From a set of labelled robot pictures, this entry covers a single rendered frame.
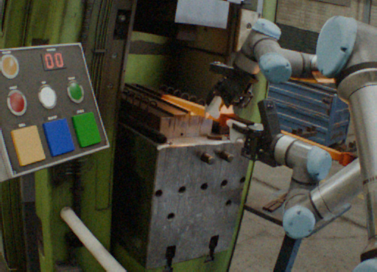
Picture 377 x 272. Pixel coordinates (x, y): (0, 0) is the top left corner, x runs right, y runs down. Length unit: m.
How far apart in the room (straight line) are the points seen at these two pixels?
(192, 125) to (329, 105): 3.68
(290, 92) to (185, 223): 3.89
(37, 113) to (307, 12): 9.33
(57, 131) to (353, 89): 0.62
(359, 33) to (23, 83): 0.69
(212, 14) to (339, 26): 0.73
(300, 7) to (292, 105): 5.23
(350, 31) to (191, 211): 0.94
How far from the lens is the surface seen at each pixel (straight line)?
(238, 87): 1.21
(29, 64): 0.97
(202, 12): 1.34
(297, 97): 5.16
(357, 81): 0.68
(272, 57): 1.05
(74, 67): 1.07
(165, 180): 1.33
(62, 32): 1.27
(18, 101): 0.91
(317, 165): 1.02
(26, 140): 0.89
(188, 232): 1.49
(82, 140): 1.00
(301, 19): 10.09
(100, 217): 1.52
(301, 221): 0.93
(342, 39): 0.68
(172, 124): 1.35
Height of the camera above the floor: 1.30
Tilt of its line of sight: 15 degrees down
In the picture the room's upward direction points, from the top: 8 degrees clockwise
